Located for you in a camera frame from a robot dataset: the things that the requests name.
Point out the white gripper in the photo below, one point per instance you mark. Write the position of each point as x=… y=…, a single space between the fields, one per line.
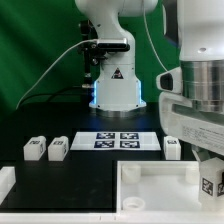
x=179 y=119

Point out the white square tabletop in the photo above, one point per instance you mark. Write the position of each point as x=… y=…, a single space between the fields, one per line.
x=161 y=186

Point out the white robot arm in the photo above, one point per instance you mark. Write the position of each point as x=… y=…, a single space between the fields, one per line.
x=199 y=26

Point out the white base tag plate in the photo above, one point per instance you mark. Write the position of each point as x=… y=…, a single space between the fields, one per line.
x=134 y=141

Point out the white L-shaped obstacle fence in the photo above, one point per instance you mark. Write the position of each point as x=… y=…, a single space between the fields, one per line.
x=111 y=218

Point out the black camera on mount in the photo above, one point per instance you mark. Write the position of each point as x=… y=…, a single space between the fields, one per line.
x=113 y=45

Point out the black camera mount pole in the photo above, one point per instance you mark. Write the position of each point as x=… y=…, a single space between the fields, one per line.
x=88 y=32

